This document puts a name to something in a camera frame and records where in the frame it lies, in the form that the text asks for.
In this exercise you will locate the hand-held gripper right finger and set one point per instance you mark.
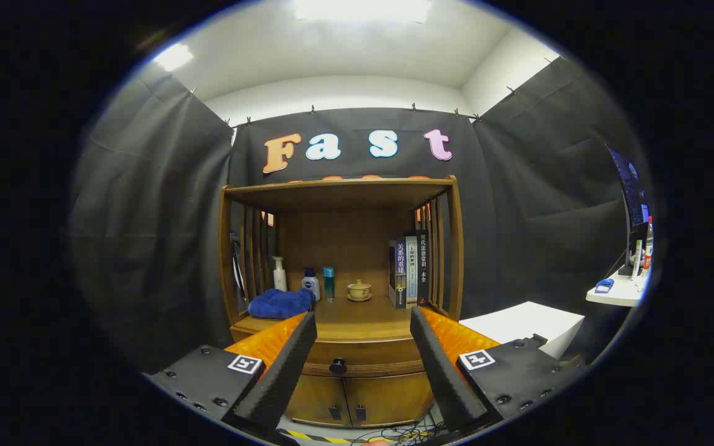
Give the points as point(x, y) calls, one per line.
point(444, 371)

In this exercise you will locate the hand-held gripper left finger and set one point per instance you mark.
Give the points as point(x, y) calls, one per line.
point(282, 371)

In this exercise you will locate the wooden drawer with black knob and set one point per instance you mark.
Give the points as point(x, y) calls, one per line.
point(375, 354)

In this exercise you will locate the wooden cabinet door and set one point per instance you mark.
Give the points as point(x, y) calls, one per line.
point(388, 396)
point(317, 399)

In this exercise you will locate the wooden countertop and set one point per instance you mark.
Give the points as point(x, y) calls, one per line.
point(363, 317)

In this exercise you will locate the wooden cabinet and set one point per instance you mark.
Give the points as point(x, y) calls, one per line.
point(344, 229)

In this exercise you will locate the blue towel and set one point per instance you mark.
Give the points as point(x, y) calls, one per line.
point(279, 303)

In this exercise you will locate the white box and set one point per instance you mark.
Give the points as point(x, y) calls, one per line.
point(518, 322)

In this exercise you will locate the white bottle with blue cap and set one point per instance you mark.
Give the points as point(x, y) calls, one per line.
point(311, 287)

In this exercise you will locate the white pump bottle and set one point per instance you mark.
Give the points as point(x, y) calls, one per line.
point(279, 279)

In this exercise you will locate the clear blue bottle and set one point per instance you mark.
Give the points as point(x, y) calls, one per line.
point(329, 285)

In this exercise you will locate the book with white spine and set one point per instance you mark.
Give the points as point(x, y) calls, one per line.
point(411, 269)

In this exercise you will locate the book with black spine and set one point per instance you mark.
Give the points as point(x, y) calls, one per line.
point(423, 266)

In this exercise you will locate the book with blue spine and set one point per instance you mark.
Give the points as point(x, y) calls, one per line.
point(399, 272)

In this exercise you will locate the beige lidded teacup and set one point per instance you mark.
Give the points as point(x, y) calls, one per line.
point(359, 290)

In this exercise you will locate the small blue object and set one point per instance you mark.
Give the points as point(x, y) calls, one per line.
point(604, 285)

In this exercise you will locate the white shelf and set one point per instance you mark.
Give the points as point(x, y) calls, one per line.
point(617, 291)

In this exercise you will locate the bottle with red label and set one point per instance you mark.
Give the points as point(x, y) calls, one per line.
point(647, 248)

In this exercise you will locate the computer monitor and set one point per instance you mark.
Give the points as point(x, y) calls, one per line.
point(631, 192)

